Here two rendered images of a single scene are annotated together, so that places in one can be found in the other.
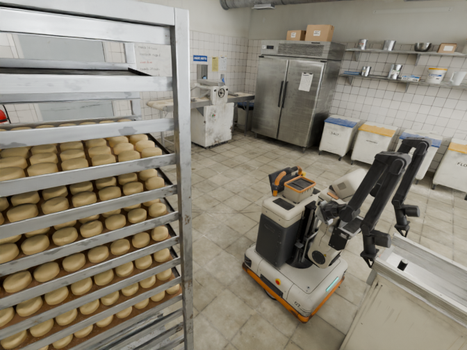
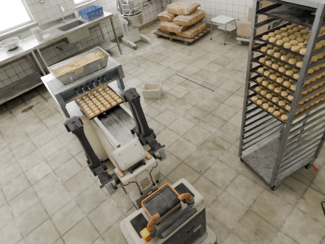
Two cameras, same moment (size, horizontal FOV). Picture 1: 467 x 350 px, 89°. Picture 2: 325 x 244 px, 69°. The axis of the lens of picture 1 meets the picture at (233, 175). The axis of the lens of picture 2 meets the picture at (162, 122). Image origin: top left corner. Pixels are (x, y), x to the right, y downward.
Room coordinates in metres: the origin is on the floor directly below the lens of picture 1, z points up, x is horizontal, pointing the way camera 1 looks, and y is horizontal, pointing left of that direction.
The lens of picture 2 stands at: (2.31, -0.17, 2.29)
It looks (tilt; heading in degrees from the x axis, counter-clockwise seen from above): 42 degrees down; 196
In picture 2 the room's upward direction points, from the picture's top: 12 degrees counter-clockwise
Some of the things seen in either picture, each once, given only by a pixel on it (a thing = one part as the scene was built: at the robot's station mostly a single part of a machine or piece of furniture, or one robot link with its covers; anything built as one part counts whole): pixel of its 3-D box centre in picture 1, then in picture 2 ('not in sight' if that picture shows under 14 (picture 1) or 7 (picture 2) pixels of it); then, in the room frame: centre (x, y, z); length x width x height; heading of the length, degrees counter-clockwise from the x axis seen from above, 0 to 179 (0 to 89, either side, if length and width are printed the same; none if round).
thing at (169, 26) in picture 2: not in sight; (174, 24); (-3.08, -0.97, 0.32); 0.72 x 0.42 x 0.17; 56
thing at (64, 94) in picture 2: not in sight; (89, 86); (0.34, -1.46, 1.01); 0.72 x 0.33 x 0.34; 134
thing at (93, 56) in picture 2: not in sight; (80, 64); (0.34, -1.46, 1.28); 0.54 x 0.27 x 0.06; 134
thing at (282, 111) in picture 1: (292, 96); not in sight; (5.31, -1.13, 1.03); 1.40 x 0.90 x 2.05; 51
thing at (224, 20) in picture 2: not in sight; (224, 28); (-2.83, 0.12, 0.23); 0.45 x 0.45 x 0.46; 43
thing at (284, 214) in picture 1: (294, 220); (166, 221); (1.55, -0.52, 0.59); 0.55 x 0.34 x 0.83; 134
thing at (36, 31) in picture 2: not in sight; (37, 34); (-1.51, -3.23, 0.98); 0.20 x 0.14 x 0.20; 92
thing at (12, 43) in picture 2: not in sight; (10, 44); (-1.22, -3.64, 0.94); 0.33 x 0.33 x 0.12
